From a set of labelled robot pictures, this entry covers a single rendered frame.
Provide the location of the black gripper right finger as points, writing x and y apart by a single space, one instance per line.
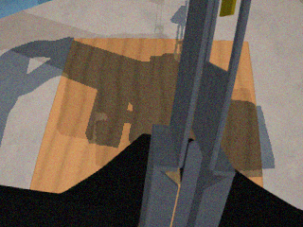
249 205

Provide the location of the wooden board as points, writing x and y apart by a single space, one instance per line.
112 90

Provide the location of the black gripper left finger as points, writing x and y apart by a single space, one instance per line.
111 197

